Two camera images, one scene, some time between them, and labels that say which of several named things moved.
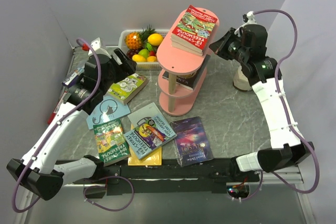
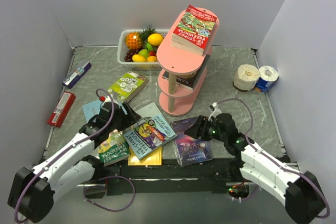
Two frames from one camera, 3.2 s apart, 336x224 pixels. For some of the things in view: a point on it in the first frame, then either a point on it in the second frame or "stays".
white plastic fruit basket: (140, 65) stays
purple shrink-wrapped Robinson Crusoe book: (191, 142) stays
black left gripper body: (115, 73) → (118, 124)
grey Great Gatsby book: (142, 115) stays
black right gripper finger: (218, 45) → (200, 129)
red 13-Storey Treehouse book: (193, 31) stays
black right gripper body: (236, 52) → (213, 133)
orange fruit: (151, 59) stays
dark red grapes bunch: (130, 52) stays
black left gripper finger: (121, 55) → (131, 117)
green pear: (144, 52) stays
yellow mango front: (138, 58) stays
